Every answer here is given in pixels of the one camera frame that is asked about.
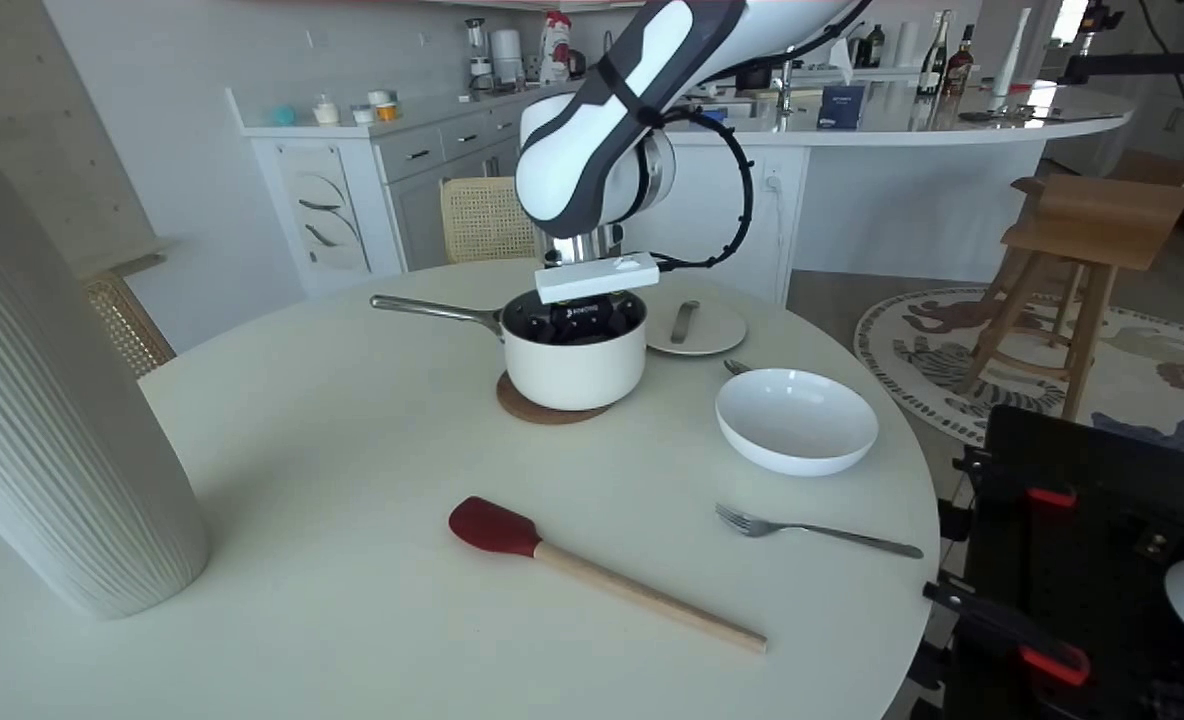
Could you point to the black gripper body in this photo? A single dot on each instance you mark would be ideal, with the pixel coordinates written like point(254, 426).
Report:
point(590, 318)

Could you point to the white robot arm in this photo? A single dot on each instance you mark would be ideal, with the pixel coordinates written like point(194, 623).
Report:
point(596, 152)

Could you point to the white ceramic bowl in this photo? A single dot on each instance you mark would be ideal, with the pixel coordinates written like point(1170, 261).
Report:
point(794, 422)

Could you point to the round cork trivet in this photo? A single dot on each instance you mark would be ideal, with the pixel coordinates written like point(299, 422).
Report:
point(516, 405)

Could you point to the white kitchen cabinet counter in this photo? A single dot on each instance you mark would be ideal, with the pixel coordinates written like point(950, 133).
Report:
point(357, 201)

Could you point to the silver fork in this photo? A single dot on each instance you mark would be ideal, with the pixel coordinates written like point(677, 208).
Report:
point(755, 525)

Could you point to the white kitchen island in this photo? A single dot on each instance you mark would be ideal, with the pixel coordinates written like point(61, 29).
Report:
point(913, 189)

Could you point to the round patterned rug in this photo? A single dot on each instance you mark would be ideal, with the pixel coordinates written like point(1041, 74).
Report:
point(920, 348)

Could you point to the red black clamp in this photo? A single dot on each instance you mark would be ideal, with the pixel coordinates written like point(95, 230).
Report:
point(1001, 486)
point(1010, 634)

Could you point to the tall white ribbed vase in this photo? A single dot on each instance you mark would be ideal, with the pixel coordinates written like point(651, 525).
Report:
point(90, 488)

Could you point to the wooden bar stool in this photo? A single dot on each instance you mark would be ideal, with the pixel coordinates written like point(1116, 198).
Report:
point(1090, 227)

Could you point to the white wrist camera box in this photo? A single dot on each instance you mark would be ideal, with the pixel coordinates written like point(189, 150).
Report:
point(592, 277)

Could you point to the white saucepan with steel handle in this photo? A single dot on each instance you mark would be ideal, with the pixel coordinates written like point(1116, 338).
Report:
point(549, 371)

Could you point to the red spatula wooden handle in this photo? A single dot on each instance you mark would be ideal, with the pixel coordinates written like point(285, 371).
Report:
point(511, 535)

